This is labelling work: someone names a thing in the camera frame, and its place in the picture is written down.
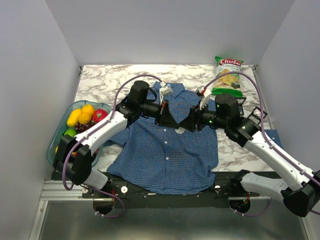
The black box with gold brooch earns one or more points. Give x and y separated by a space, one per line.
256 115

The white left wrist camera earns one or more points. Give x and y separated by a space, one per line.
164 91

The teal plastic fruit basket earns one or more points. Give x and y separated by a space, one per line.
62 127

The dark purple grapes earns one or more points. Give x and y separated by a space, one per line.
79 128

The aluminium frame rail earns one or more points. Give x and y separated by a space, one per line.
54 190

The yellow mango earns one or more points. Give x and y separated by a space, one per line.
73 118

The orange fruit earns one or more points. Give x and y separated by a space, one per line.
84 118
88 109

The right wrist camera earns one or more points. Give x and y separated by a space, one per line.
205 95

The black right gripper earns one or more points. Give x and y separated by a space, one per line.
189 123

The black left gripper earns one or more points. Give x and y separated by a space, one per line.
166 118

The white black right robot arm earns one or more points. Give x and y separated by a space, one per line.
298 186

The blue checked shirt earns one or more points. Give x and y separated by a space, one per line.
163 161

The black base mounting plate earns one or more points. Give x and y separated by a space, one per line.
226 192

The black box with blue brooch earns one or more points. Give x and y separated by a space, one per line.
241 101

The green cassava chips bag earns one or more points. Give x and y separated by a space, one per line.
230 83

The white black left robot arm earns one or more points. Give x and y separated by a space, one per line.
74 155

